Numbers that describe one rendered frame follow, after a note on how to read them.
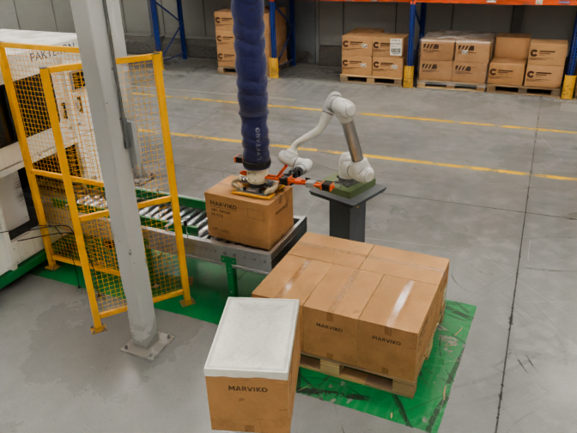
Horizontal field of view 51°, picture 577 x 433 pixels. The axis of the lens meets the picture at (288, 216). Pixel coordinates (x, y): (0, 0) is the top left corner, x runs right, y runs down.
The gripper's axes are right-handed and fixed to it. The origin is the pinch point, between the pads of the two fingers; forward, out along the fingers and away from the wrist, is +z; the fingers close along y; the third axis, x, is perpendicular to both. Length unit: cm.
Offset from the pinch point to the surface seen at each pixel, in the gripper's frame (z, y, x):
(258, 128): 7.3, -42.0, 19.8
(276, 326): 163, 9, -70
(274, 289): 69, 55, -20
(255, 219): 20.7, 28.3, 19.1
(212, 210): 18, 29, 60
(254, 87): 10, -74, 20
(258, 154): 7.9, -21.6, 20.4
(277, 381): 195, 15, -85
